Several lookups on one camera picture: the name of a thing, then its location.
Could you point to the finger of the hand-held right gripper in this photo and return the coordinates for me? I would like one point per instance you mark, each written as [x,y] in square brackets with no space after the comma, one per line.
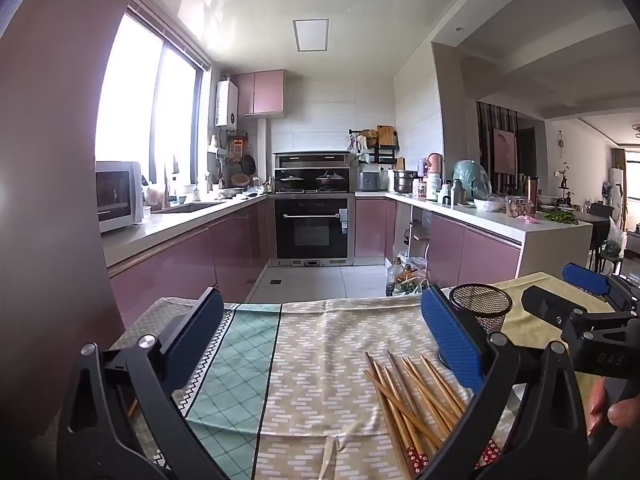
[585,277]
[540,297]

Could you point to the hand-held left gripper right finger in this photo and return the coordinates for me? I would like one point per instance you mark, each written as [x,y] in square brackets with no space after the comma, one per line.
[450,340]

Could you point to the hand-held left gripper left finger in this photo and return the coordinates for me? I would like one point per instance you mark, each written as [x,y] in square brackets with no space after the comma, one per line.
[192,340]

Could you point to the black mesh utensil holder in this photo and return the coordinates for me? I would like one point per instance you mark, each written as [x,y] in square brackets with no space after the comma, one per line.
[495,322]

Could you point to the bunch of wooden chopsticks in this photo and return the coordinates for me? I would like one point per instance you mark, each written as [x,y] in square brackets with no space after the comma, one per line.
[400,400]

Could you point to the person's right hand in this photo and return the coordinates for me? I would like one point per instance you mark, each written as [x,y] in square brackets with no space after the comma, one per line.
[597,405]

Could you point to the white plastic bag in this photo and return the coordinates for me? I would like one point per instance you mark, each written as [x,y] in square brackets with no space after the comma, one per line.
[614,240]

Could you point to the green vegetables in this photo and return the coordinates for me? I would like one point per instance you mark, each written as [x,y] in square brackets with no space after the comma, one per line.
[560,216]

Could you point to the plastic bag of vegetables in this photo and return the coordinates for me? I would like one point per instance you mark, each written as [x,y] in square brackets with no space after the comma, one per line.
[415,282]

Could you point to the pink base cabinets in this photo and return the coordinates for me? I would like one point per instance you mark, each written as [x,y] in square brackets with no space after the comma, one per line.
[370,227]
[190,260]
[470,255]

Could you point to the cooking oil bottle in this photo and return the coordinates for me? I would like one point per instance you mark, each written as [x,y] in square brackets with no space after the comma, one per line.
[395,277]

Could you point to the clear food jar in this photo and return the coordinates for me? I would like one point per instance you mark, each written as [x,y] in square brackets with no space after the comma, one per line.
[519,207]

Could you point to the small trash bin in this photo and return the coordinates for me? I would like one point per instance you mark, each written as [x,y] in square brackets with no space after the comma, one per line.
[420,245]

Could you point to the white kitchen countertop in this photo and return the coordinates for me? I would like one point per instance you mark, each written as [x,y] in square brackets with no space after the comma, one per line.
[480,217]

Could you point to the brown tumbler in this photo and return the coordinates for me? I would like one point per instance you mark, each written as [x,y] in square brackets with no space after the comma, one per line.
[532,190]

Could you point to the white bowl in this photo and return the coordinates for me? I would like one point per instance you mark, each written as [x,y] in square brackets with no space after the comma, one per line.
[487,205]

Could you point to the beige green patterned tablecloth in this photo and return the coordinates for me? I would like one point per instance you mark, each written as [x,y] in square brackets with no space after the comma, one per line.
[320,360]

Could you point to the green plastic bag bundle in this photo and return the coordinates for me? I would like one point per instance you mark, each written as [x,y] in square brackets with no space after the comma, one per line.
[472,175]

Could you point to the steel sink faucet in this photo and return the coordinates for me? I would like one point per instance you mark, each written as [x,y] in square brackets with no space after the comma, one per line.
[166,190]

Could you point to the white jar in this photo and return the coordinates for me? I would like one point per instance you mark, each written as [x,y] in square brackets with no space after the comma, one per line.
[433,186]

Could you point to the black built-in oven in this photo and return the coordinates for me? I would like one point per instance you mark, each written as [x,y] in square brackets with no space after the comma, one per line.
[310,232]

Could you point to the white microwave oven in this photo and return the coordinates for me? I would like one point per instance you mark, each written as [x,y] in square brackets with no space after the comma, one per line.
[117,195]

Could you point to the steel stockpot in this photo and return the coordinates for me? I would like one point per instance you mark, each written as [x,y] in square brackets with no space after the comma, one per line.
[404,182]

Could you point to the pink kettle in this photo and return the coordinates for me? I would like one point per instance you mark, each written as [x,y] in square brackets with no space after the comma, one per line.
[435,164]

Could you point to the silver toaster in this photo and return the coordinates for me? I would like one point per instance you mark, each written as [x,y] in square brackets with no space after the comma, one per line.
[368,181]

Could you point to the hanging wok pan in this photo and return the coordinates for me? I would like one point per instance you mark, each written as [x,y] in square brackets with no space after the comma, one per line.
[248,165]

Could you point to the pan with glass lid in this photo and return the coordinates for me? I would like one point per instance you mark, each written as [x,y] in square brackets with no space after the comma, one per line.
[291,178]
[330,177]

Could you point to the large refrigerator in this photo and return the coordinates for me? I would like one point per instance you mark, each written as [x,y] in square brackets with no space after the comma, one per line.
[50,185]

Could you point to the wooden cutting board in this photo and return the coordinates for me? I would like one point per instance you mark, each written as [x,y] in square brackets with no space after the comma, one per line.
[386,136]

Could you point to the steel range hood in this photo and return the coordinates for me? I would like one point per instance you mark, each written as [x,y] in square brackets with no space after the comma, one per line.
[312,161]

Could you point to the white water heater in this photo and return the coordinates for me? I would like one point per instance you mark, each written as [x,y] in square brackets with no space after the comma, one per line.
[226,102]

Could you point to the kitchen window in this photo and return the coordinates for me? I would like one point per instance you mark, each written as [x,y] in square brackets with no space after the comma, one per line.
[130,100]

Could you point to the ceiling light panel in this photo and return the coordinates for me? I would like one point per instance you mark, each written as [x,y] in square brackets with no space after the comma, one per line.
[311,35]

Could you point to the framed wall picture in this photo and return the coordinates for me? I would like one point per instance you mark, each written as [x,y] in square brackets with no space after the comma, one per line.
[505,150]

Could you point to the black wall rack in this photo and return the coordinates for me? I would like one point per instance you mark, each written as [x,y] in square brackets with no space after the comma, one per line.
[385,152]

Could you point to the pink wall cabinet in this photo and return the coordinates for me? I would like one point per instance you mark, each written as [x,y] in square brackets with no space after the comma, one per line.
[262,92]

